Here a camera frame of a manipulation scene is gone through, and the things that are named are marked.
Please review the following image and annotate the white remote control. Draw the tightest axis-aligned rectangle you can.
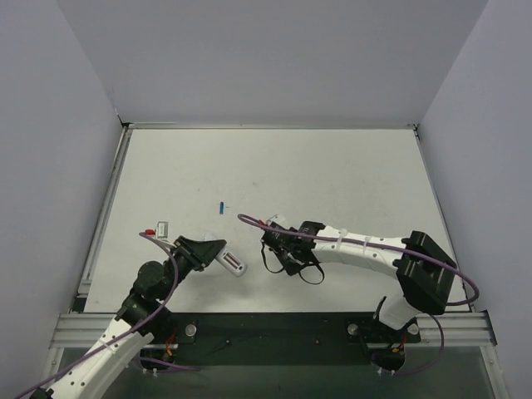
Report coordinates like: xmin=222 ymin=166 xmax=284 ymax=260
xmin=214 ymin=242 xmax=248 ymax=278

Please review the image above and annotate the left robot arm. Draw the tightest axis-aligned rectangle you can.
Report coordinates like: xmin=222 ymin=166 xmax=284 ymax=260
xmin=19 ymin=233 xmax=227 ymax=398

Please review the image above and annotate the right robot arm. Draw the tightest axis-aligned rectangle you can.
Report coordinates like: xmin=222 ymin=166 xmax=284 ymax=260
xmin=261 ymin=220 xmax=456 ymax=331

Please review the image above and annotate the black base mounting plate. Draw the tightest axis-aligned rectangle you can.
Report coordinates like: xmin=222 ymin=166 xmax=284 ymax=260
xmin=140 ymin=312 xmax=421 ymax=368

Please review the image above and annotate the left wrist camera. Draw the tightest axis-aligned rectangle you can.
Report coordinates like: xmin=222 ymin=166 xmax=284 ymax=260
xmin=144 ymin=221 xmax=169 ymax=240

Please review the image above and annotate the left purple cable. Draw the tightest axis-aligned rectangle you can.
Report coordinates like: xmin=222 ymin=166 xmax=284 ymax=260
xmin=16 ymin=232 xmax=200 ymax=399

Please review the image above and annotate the purple cable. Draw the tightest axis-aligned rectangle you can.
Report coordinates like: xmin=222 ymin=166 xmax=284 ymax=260
xmin=16 ymin=232 xmax=200 ymax=399
xmin=236 ymin=214 xmax=481 ymax=377

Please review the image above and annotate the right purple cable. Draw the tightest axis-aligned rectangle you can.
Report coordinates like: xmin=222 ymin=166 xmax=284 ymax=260
xmin=236 ymin=214 xmax=481 ymax=377

